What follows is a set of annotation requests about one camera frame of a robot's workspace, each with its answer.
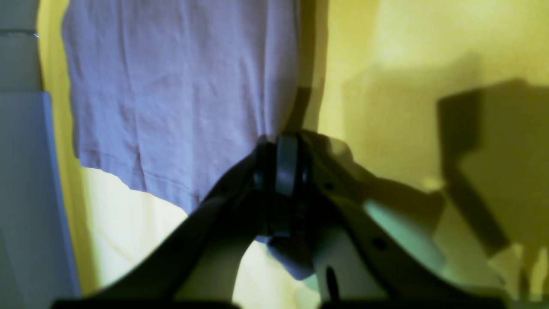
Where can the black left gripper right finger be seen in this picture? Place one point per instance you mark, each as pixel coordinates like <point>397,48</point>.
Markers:
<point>320,229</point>

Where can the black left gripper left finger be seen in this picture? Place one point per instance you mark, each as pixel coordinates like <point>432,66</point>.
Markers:
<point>196,266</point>

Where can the brown T-shirt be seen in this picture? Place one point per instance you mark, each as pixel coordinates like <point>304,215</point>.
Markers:
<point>167,95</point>

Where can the yellow table cloth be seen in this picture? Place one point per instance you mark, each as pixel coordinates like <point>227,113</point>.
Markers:
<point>442,105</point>

